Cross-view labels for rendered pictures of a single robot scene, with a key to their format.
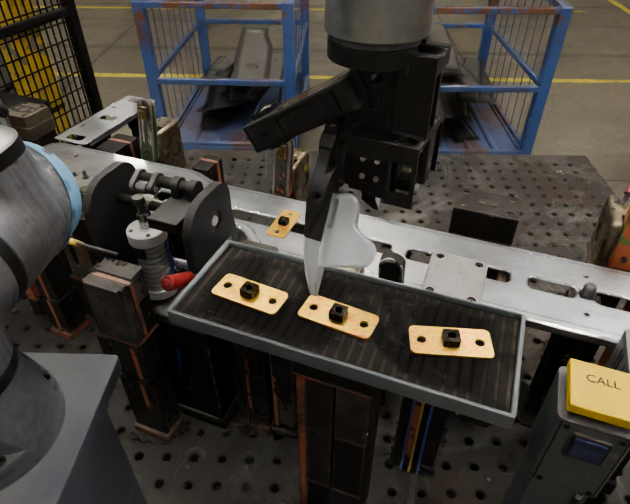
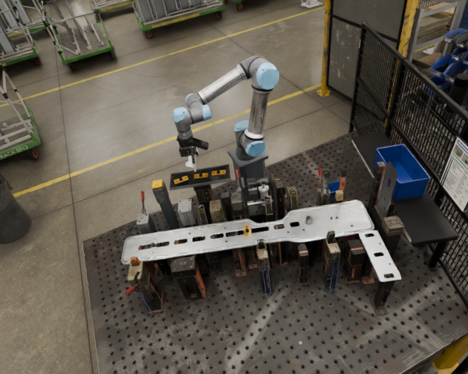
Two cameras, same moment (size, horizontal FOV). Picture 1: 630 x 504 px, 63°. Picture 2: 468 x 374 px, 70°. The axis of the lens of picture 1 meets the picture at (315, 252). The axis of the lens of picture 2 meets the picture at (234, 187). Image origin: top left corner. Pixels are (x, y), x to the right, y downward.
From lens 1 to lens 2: 2.12 m
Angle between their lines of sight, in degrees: 96
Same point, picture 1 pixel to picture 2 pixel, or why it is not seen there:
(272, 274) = (217, 177)
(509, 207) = (175, 264)
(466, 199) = (190, 262)
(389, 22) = not seen: hidden behind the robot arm
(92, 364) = (242, 164)
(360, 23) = not seen: hidden behind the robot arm
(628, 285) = (141, 254)
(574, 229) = not seen: outside the picture
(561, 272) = (159, 251)
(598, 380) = (157, 184)
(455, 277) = (184, 205)
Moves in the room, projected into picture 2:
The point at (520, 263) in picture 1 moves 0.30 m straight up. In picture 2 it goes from (171, 248) to (155, 212)
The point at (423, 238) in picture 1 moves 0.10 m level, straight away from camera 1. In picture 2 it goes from (202, 245) to (204, 260)
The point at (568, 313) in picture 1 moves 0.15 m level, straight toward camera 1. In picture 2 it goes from (159, 237) to (166, 217)
